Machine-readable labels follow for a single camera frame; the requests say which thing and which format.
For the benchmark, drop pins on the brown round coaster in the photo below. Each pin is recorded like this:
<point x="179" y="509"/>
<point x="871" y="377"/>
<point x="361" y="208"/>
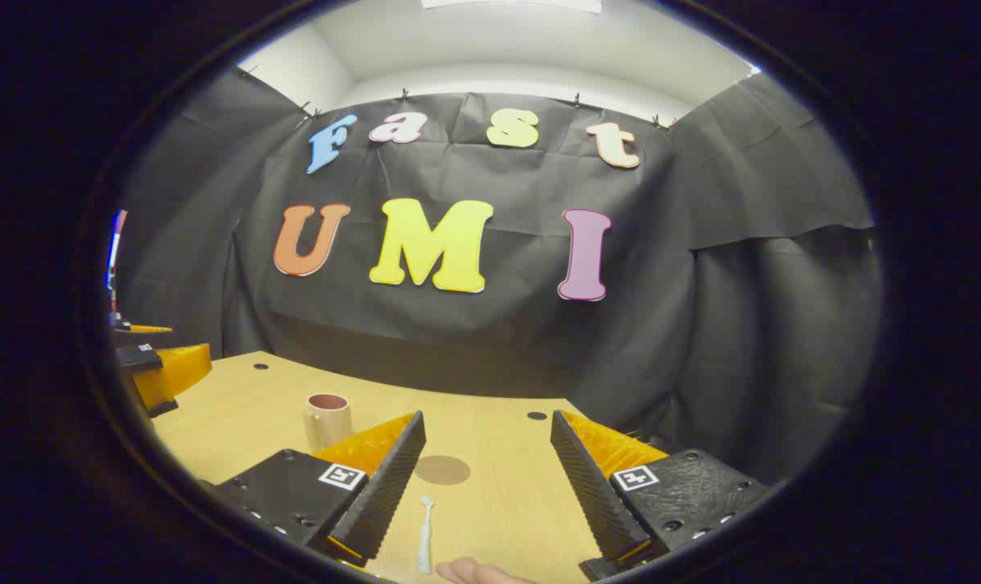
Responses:
<point x="442" y="470"/>

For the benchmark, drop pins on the ceiling light panel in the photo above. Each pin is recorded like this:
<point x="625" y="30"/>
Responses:
<point x="510" y="4"/>

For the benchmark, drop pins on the blue and white upright strip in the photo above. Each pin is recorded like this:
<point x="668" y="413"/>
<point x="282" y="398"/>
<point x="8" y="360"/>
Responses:
<point x="116" y="259"/>

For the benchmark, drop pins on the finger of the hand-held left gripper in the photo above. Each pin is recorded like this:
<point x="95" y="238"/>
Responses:
<point x="174" y="373"/>
<point x="137" y="334"/>

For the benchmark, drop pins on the black backdrop cloth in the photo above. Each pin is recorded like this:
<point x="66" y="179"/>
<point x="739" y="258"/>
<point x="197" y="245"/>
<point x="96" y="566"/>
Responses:
<point x="701" y="324"/>

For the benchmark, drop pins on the pale blue toothbrush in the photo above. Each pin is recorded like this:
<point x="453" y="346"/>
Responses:
<point x="425" y="539"/>

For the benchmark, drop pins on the wooden desktop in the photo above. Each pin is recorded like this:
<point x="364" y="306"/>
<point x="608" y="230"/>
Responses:
<point x="498" y="519"/>

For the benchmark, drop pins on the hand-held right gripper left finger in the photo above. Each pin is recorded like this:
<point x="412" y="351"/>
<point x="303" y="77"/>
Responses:
<point x="385" y="487"/>

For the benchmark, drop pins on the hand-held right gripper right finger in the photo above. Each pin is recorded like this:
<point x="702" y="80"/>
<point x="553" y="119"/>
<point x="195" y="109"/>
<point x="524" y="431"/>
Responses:
<point x="591" y="487"/>

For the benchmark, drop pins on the beige cup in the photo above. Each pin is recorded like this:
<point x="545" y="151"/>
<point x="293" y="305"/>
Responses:
<point x="328" y="426"/>

